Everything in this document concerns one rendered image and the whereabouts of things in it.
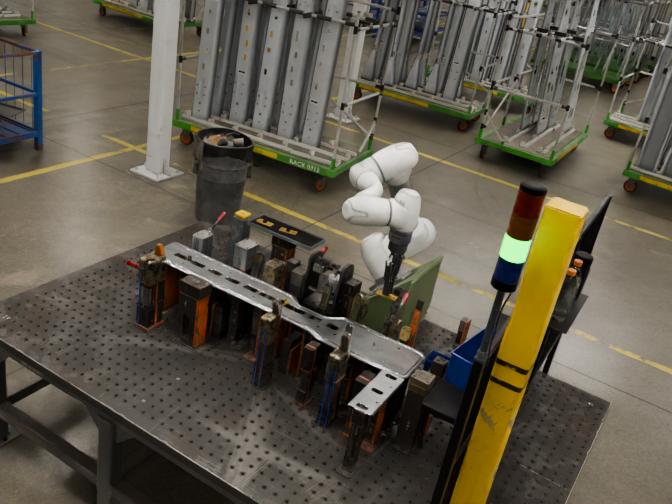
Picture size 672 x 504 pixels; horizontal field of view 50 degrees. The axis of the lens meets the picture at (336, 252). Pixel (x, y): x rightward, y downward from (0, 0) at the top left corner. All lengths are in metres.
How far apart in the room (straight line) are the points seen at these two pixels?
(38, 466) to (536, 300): 2.58
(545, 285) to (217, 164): 4.17
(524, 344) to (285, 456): 1.14
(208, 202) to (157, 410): 3.29
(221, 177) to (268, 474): 3.56
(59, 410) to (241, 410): 1.36
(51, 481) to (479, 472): 2.11
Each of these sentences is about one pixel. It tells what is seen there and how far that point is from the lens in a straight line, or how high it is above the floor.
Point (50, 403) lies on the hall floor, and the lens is 4.17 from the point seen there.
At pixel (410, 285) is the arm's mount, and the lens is 3.47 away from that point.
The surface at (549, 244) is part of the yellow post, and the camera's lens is 2.00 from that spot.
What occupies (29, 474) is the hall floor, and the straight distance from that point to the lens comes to 3.80.
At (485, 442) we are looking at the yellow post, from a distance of 2.34.
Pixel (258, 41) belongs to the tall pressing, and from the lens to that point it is 7.71.
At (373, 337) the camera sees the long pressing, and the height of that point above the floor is 1.00.
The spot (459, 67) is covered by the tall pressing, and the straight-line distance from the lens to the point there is 10.53.
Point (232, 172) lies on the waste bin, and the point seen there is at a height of 0.50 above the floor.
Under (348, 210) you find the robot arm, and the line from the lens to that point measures 2.63.
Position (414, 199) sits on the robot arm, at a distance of 2.67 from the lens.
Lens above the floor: 2.63
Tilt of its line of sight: 26 degrees down
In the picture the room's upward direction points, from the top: 11 degrees clockwise
